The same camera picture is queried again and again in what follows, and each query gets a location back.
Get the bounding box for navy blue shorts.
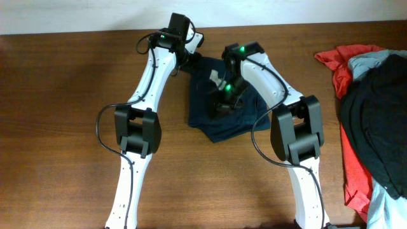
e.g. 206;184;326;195
188;57;267;143

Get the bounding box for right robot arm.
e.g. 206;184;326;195
209;42;329;228

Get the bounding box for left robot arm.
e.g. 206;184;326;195
105;13;204;229

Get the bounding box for grey garment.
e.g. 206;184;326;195
348;49;406;81

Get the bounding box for black garment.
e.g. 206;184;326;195
340;54;406;200

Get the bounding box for red garment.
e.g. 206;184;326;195
315;45;383;221

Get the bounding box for white garment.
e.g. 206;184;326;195
367;179;406;229

